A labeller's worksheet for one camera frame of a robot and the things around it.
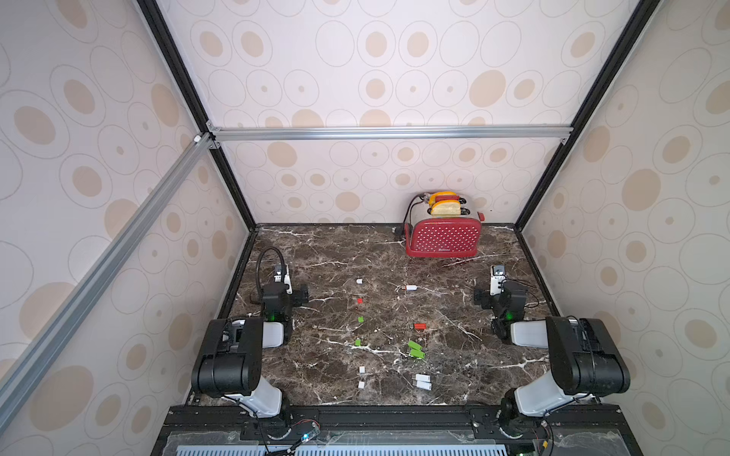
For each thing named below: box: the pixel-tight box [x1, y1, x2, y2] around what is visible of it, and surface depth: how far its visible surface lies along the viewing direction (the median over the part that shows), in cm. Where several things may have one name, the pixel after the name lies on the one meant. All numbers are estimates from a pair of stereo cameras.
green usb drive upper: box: [407, 340, 423, 355], surface depth 89 cm
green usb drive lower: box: [408, 345, 425, 360], surface depth 88 cm
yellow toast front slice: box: [430, 199, 462, 216], surface depth 99 cm
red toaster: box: [403, 194, 486, 258], surface depth 102 cm
